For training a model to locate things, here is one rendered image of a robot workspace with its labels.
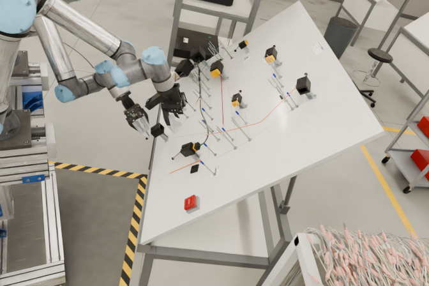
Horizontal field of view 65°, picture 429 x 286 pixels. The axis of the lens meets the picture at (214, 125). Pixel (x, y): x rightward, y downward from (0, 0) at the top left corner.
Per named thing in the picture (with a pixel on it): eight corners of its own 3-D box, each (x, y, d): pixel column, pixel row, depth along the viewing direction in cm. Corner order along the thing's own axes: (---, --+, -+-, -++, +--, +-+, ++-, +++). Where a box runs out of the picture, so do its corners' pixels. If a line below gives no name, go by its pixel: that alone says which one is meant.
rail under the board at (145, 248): (136, 252, 144) (137, 244, 140) (161, 96, 236) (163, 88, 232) (149, 253, 145) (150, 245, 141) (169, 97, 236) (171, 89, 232)
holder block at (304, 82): (317, 82, 139) (308, 66, 134) (316, 101, 132) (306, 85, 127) (307, 85, 141) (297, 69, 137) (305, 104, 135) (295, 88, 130)
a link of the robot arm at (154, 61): (136, 49, 117) (160, 41, 117) (147, 75, 124) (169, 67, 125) (140, 60, 111) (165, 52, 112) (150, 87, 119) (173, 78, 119)
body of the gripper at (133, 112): (131, 125, 139) (114, 100, 136) (129, 122, 147) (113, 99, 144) (147, 115, 141) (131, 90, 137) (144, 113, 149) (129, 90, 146)
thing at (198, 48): (212, 55, 219) (199, 37, 211) (212, 69, 205) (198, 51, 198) (204, 60, 221) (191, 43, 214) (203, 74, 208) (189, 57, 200)
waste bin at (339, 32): (343, 66, 557) (361, 31, 519) (316, 59, 555) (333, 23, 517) (338, 54, 593) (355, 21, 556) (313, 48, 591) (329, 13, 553)
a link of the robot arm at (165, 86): (149, 83, 120) (154, 69, 126) (152, 93, 123) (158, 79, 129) (168, 83, 118) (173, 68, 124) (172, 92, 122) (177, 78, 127)
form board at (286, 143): (166, 89, 232) (164, 88, 231) (301, 2, 197) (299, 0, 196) (143, 245, 141) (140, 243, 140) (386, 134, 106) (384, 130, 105)
